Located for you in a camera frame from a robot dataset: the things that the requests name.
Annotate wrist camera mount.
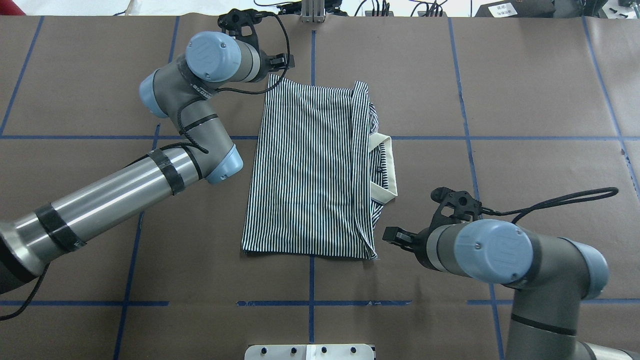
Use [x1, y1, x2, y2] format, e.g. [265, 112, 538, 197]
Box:
[217, 8, 264, 51]
[429, 187, 483, 231]

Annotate blue white striped polo shirt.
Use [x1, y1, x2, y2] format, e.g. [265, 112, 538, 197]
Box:
[241, 75, 398, 260]

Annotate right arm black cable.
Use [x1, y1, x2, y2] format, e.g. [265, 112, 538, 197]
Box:
[475, 187, 620, 226]

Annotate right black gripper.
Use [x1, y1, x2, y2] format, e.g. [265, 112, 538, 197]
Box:
[382, 227, 434, 270]

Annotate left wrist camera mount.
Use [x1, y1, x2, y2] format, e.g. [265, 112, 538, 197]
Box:
[217, 8, 264, 51]

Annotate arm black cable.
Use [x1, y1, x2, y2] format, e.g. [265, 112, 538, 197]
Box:
[475, 187, 620, 226]
[175, 10, 292, 155]

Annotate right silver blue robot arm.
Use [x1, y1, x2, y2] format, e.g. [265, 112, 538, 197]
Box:
[382, 219, 639, 360]

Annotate brown table cover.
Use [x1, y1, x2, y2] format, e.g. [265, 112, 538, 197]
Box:
[1, 16, 639, 360]

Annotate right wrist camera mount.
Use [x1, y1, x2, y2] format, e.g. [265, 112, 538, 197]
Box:
[429, 187, 483, 231]

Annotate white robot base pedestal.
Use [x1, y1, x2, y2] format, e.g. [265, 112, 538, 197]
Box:
[244, 343, 377, 360]

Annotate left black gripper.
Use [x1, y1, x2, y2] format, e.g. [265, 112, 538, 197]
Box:
[258, 50, 296, 81]

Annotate black box with label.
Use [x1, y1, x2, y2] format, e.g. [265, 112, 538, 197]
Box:
[474, 0, 556, 18]

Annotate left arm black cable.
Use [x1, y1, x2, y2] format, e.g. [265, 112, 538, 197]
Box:
[175, 10, 292, 155]

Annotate aluminium frame post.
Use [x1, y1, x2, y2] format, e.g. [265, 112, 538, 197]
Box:
[300, 0, 326, 23]

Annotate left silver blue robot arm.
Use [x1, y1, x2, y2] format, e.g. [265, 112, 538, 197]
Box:
[0, 30, 295, 294]

